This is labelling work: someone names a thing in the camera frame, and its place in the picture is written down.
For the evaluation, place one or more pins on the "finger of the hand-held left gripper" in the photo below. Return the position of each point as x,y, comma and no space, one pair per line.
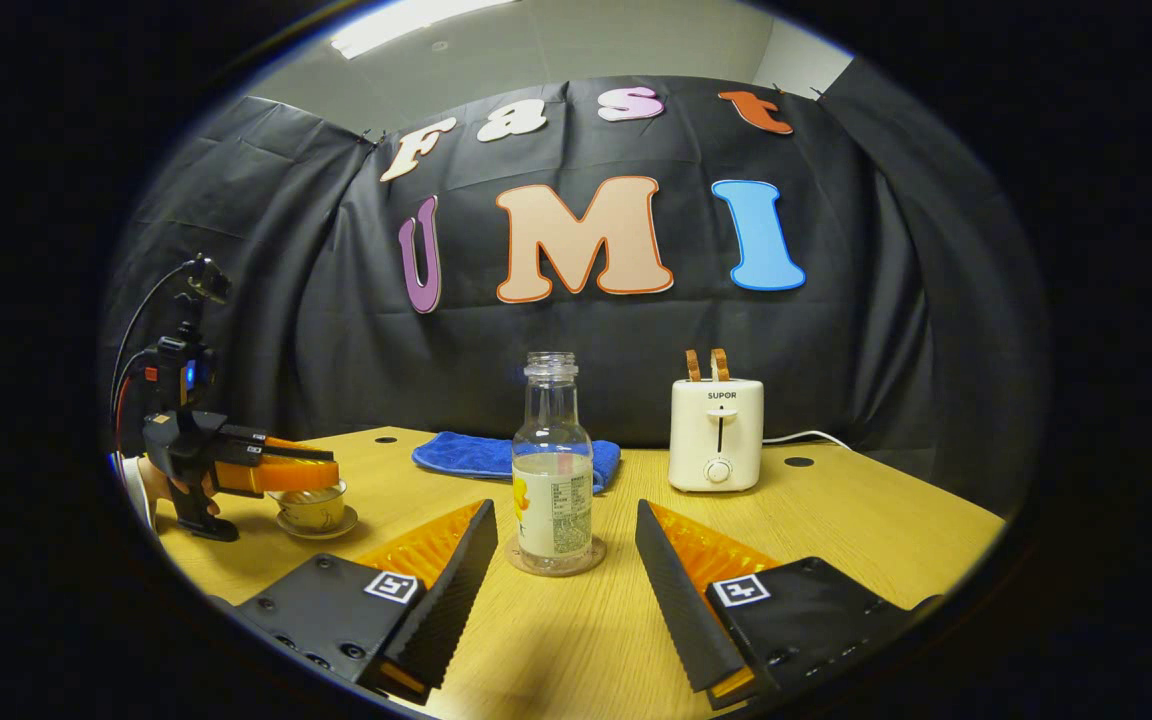
296,455
246,434

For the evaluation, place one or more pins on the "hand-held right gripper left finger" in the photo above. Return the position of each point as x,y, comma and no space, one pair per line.
451,600

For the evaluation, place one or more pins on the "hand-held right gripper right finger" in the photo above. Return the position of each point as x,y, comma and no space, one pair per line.
681,600

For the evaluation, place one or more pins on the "white teacup lid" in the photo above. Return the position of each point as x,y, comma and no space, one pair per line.
321,495

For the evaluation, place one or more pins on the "white teacup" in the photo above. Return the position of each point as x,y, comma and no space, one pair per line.
311,515

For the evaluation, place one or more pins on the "round cork coaster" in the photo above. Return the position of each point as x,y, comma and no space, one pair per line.
598,556

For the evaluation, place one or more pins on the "clear water bottle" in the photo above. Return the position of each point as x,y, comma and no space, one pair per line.
551,440

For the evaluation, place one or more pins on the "white saucer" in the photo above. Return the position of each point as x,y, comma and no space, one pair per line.
341,525

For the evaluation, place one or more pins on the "black backdrop cloth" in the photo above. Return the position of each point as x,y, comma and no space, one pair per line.
336,330

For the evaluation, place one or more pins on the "blue towel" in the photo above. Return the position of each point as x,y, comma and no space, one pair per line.
466,455

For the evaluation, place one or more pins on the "white toaster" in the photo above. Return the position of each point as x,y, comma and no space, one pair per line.
716,440

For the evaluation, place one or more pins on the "toast bread slice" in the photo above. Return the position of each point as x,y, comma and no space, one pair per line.
694,366
720,364

